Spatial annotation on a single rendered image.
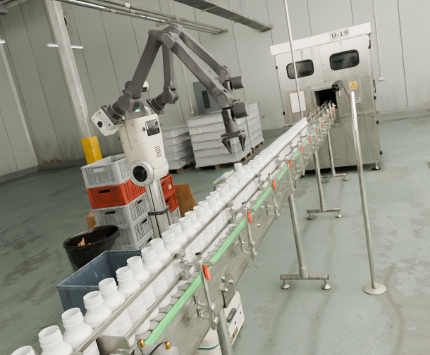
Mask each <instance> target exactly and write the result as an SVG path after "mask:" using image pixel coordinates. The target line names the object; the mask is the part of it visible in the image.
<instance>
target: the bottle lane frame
mask: <svg viewBox="0 0 430 355"><path fill-rule="evenodd" d="M312 135H313V136H311V140H312V143H311V142H309V143H310V149H311V152H312V157H313V155H314V153H315V151H316V148H312V145H313V147H316V144H313V143H315V137H314V132H313V133H312ZM303 145H305V147H302V150H303V153H302V152H301V154H302V163H303V164H304V167H303V168H304V170H305V168H306V167H307V165H308V163H309V161H310V159H309V154H306V153H307V152H309V148H308V143H307V140H306V142H305V143H304V144H303ZM304 149H305V152H306V153H305V152H304ZM305 155H306V158H305ZM292 158H294V159H295V160H294V161H292V162H291V164H292V168H290V174H291V178H292V181H293V188H294V186H295V179H294V174H295V173H297V175H298V179H300V176H301V175H302V173H301V172H297V171H301V167H300V166H296V165H295V161H296V164H297V165H300V156H299V151H298V152H297V153H296V154H295V155H294V157H292ZM296 167H297V171H296ZM283 177H284V180H285V182H289V177H288V169H287V165H286V167H285V168H284V169H283V170H282V171H281V173H280V174H279V175H278V177H277V178H279V179H280V180H279V181H276V189H274V194H275V198H276V204H277V205H278V213H279V212H280V210H281V209H282V207H283V205H284V203H285V202H286V200H287V198H288V197H289V195H290V193H291V192H290V190H286V189H290V185H289V183H284V182H283ZM284 184H285V188H286V189H284ZM266 200H267V204H268V205H269V206H273V201H272V196H271V188H270V186H269V187H268V189H267V190H266V191H265V192H264V193H263V195H262V196H261V197H260V199H259V200H258V201H257V203H256V204H255V205H254V206H253V207H252V208H251V209H253V208H255V209H256V212H252V213H251V216H252V222H251V223H250V222H249V223H250V230H251V234H252V241H254V242H255V246H254V249H255V251H256V250H257V249H258V247H259V245H260V244H261V242H262V240H263V239H264V237H265V235H266V234H267V232H268V231H269V228H270V227H271V225H272V224H273V222H274V221H275V218H274V216H270V215H269V214H268V213H267V208H268V209H269V213H270V214H274V210H273V207H268V206H266V202H265V201H266ZM240 234H241V235H242V240H243V242H248V237H247V230H246V226H245V219H244V218H243V220H242V221H241V222H240V224H238V226H237V227H236V228H235V229H234V231H233V232H232V233H231V234H230V236H229V237H228V238H227V239H226V241H225V242H223V244H222V246H221V247H220V248H219V250H218V251H216V253H215V254H214V255H213V256H212V258H211V259H210V261H208V262H215V266H209V274H210V280H207V284H208V288H209V293H210V297H211V302H212V303H214V304H215V305H216V308H215V313H216V316H218V314H219V313H220V311H221V309H222V308H223V306H224V300H223V293H222V283H223V281H224V280H225V279H226V277H227V275H228V274H229V273H230V274H231V275H232V278H233V284H234V287H235V286H236V284H237V283H238V281H239V279H240V277H241V276H242V274H243V273H244V271H245V269H246V267H247V265H248V264H249V262H250V261H251V259H252V258H251V257H250V254H245V253H244V252H242V249H241V245H242V242H240V238H239V235H240ZM196 292H197V293H198V296H199V302H200V303H201V304H205V303H206V301H205V297H204V291H203V287H202V281H201V278H200V274H199V275H198V276H197V277H196V278H194V280H193V281H192V283H191V284H189V287H188V288H187V289H186V290H185V291H184V293H183V294H182V295H181V297H179V298H178V301H177V302H176V303H175V304H174V305H171V306H172V308H171V309H170V310H169V312H168V313H165V314H166V315H165V316H164V318H163V319H162V320H161V321H159V322H158V323H159V324H158V325H157V326H156V327H155V329H154V330H151V334H150V335H149V337H148V338H147V339H146V340H144V343H145V344H154V345H158V344H159V343H161V342H163V341H169V342H170V345H171V346H172V347H177V348H178V355H195V353H196V351H197V350H198V348H199V346H200V345H201V343H202V341H203V339H204V338H205V336H206V335H207V333H208V331H209V329H210V328H211V326H210V325H209V320H208V319H202V318H201V316H200V317H199V315H198V311H197V308H198V306H199V304H196V302H195V296H194V295H195V293H196Z"/></svg>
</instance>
